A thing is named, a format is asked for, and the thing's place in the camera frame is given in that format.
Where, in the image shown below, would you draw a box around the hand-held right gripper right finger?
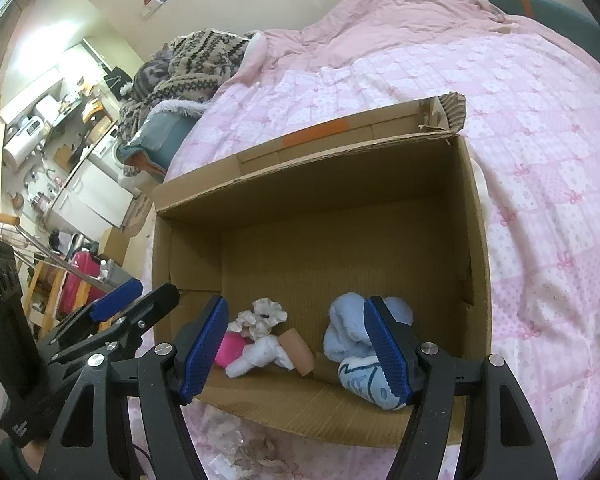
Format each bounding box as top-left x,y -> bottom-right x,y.
362,296 -> 558,480

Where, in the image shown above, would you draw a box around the patterned knit blanket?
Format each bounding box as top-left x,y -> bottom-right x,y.
117,27 -> 255,142

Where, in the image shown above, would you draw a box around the grey pillow with fluffy trim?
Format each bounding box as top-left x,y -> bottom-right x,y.
121,104 -> 207,170

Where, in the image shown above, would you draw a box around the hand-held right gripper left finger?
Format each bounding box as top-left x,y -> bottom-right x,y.
37,295 -> 229,480

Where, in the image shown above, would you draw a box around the light blue fluffy sock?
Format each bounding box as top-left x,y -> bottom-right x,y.
324,292 -> 415,367

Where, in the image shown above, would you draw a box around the whitish scrunchie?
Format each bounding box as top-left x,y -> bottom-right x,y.
229,297 -> 289,341

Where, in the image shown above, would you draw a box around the white kitchen base cabinets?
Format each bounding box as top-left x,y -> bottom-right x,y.
44,160 -> 137,232

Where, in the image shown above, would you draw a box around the white pillow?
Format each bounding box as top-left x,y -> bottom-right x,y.
467,157 -> 492,227

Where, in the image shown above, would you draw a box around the person's left forearm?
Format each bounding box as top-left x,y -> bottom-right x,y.
0,435 -> 47,480

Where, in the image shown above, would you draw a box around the cardboard box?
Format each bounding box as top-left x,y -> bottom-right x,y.
150,91 -> 493,448

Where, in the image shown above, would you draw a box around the white sock with blue lines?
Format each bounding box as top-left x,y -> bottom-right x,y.
337,354 -> 407,411

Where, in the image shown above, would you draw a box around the white wall cabinets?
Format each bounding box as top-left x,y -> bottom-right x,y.
0,40 -> 96,126

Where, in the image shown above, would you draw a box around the cardboard tube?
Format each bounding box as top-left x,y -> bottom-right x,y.
278,328 -> 316,377

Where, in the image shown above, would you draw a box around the red suitcase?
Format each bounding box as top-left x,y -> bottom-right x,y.
59,251 -> 108,317

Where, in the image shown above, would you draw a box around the pink and white soft toy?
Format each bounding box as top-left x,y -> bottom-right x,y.
214,332 -> 294,379

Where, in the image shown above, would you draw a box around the hanging black garment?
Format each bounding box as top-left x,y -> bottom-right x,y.
103,66 -> 134,104

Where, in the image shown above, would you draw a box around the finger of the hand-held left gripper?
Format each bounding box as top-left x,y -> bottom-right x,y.
40,278 -> 143,347
50,283 -> 180,364

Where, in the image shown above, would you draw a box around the plain pink blanket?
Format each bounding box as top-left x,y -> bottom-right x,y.
250,0 -> 536,73

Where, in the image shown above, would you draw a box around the white washing machine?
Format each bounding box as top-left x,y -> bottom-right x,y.
94,130 -> 132,182

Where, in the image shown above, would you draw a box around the white microwave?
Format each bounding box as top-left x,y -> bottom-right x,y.
4,114 -> 47,142

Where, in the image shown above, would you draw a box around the pink patterned duvet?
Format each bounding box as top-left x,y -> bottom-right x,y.
166,30 -> 600,480

